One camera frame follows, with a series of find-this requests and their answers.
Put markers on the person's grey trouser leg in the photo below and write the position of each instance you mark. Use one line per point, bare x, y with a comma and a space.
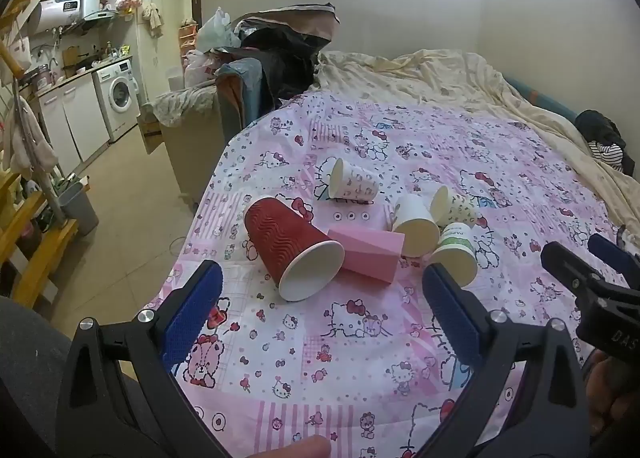
25, 363

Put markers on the white water heater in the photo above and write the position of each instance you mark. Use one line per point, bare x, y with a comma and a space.
62, 7

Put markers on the armchair with floral cover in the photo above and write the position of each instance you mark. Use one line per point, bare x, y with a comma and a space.
192, 142

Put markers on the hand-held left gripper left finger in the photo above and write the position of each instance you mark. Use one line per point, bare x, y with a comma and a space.
192, 310

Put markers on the plain white paper cup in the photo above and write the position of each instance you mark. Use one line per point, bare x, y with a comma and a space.
415, 225

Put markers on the pink cartoon printed bedsheet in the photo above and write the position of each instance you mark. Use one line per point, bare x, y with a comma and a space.
350, 348

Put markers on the red ribbed paper cup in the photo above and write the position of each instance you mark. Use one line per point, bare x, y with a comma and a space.
285, 243

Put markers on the person's right hand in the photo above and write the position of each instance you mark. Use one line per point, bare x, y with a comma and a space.
612, 395

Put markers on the person's left hand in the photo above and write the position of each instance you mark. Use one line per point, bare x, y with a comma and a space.
300, 448

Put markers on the black garment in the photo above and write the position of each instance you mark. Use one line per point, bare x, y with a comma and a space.
597, 125

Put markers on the white cloth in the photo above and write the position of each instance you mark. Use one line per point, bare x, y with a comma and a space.
630, 238

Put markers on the blue jeans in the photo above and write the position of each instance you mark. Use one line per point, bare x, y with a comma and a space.
240, 92

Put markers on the hanging pink towel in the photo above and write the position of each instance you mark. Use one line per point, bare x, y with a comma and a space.
31, 137

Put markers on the white spotted paper cup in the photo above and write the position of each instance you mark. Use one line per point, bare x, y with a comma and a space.
457, 208

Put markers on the cream quilt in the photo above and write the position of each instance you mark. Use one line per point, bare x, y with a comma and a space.
450, 77

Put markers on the white tote bag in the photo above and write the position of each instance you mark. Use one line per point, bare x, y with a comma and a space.
19, 55

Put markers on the hanging beige cloth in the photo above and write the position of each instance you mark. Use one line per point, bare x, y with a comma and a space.
153, 17

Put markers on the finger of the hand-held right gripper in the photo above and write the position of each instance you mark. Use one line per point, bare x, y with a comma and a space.
567, 263
615, 254

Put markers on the pink and white plastic bag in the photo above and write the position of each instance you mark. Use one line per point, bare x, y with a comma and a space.
197, 68

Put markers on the white letter-print paper cup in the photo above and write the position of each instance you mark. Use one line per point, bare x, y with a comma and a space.
357, 180

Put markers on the white storage bin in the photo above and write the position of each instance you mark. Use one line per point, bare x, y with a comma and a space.
176, 80

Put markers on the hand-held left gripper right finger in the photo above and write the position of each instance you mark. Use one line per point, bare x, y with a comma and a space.
452, 315

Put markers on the teal bed edge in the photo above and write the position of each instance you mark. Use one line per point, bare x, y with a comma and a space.
542, 97

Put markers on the pink faceted box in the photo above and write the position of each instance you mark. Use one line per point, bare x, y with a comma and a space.
367, 250

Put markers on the rice cooker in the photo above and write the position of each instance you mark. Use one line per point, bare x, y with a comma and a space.
37, 77

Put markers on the striped garment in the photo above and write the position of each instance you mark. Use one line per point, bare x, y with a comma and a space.
606, 152

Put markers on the cardboard box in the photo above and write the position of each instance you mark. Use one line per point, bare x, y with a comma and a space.
149, 130

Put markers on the white washing machine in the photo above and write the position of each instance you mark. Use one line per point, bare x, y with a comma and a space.
117, 97

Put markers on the grey trash bin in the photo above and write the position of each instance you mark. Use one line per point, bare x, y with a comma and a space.
79, 208

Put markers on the green label paper cup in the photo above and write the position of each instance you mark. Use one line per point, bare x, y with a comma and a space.
455, 253

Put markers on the shoe rack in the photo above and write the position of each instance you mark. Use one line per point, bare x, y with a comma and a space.
188, 36

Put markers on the range hood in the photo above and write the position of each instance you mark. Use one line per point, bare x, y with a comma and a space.
100, 15

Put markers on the white kitchen base cabinet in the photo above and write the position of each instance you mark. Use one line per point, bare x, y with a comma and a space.
75, 120

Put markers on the pile of dark clothes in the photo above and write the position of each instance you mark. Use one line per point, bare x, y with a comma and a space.
285, 62

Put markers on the tall white cabinet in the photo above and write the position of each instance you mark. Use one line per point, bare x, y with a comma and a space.
149, 62

